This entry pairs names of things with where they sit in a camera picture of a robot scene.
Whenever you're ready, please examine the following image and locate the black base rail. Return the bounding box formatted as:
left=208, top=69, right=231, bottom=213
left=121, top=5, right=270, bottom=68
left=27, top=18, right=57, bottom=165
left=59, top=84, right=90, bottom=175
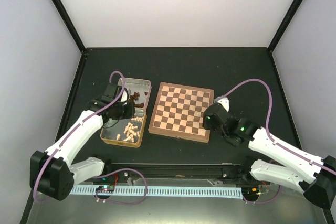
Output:
left=103, top=163, right=251, bottom=184

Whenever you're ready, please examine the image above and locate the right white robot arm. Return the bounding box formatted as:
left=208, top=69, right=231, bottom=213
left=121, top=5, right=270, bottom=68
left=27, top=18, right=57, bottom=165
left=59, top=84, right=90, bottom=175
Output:
left=203, top=103, right=335, bottom=209

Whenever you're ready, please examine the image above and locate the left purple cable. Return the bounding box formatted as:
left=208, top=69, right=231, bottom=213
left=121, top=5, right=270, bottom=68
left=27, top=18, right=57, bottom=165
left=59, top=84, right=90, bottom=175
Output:
left=33, top=70, right=127, bottom=204

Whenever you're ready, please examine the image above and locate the cream chess pieces pile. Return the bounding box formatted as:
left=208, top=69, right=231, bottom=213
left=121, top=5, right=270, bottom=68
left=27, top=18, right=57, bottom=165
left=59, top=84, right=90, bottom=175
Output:
left=116, top=116, right=144, bottom=144

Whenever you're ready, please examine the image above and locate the purple cable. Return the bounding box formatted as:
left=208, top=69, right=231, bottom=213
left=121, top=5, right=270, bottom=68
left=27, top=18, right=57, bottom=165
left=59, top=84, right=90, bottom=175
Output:
left=215, top=79, right=336, bottom=175
left=33, top=70, right=127, bottom=204

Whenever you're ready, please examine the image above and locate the left black frame post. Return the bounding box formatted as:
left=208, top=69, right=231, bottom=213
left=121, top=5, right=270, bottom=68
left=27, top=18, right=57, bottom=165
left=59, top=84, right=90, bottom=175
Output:
left=51, top=0, right=86, bottom=53

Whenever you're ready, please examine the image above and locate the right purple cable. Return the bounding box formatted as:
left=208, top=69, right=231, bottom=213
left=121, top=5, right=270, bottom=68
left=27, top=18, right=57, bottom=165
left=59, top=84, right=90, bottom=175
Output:
left=215, top=79, right=336, bottom=175

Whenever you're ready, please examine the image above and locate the dark brown chess pieces pile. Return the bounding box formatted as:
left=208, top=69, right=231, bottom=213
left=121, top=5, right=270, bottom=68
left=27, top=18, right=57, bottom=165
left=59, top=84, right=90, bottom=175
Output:
left=128, top=92, right=145, bottom=108

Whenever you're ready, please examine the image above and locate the wooden chessboard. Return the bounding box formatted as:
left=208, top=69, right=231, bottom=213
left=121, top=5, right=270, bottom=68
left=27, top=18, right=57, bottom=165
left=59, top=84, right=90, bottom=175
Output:
left=149, top=82, right=214, bottom=143

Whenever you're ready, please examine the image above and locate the light blue slotted cable duct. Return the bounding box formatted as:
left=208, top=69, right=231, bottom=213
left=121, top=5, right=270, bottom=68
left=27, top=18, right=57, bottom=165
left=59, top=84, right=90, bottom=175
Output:
left=70, top=185, right=243, bottom=199

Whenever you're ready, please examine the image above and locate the left small circuit board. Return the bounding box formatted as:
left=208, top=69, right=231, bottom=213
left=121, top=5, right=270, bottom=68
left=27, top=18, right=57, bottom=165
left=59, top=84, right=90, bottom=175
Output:
left=96, top=185, right=115, bottom=194

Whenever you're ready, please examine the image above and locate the small circuit board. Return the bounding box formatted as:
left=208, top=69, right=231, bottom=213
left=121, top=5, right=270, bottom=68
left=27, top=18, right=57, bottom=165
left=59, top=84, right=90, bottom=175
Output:
left=96, top=185, right=115, bottom=194
left=247, top=186, right=269, bottom=196

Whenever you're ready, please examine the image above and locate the right black frame post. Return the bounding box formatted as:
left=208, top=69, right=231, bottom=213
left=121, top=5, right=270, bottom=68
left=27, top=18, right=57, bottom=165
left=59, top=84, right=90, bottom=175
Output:
left=267, top=0, right=303, bottom=53

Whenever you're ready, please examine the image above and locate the right small circuit board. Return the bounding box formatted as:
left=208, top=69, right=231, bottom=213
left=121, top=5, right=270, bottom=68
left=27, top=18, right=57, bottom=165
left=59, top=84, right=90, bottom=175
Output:
left=247, top=186, right=269, bottom=196

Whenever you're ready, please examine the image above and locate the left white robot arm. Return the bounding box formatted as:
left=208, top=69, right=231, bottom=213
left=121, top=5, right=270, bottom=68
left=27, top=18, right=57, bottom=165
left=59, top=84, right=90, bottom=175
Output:
left=29, top=84, right=135, bottom=202

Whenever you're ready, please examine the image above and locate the gold tin box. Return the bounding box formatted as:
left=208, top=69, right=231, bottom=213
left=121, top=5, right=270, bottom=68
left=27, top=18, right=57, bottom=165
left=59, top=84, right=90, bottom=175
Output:
left=100, top=110, right=147, bottom=148

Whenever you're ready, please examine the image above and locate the black frame post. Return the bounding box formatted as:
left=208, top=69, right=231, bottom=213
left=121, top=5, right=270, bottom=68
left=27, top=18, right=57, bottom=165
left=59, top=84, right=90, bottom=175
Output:
left=51, top=0, right=86, bottom=53
left=267, top=0, right=303, bottom=53

